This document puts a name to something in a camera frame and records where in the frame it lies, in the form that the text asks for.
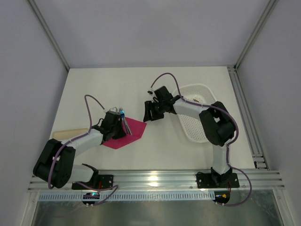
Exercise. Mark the slotted cable duct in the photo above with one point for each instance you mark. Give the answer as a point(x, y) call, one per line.
point(127, 196)

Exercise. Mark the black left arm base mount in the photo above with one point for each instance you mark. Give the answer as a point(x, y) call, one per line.
point(105, 181)

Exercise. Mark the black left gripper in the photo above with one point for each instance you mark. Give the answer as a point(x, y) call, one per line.
point(120, 127)

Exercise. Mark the pink paper napkin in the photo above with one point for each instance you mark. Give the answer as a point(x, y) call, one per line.
point(137, 129)

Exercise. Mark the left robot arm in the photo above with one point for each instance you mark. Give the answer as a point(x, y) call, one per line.
point(55, 164)

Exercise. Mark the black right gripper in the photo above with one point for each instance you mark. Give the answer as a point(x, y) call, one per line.
point(153, 110)

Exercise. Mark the aluminium frame rail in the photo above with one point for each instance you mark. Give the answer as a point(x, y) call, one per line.
point(169, 180)

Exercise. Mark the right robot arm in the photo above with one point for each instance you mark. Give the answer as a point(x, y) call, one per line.
point(215, 120)

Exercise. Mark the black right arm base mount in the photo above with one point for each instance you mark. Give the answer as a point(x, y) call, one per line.
point(212, 180)

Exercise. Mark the white perforated plastic basket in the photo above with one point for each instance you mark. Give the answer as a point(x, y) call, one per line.
point(190, 122)

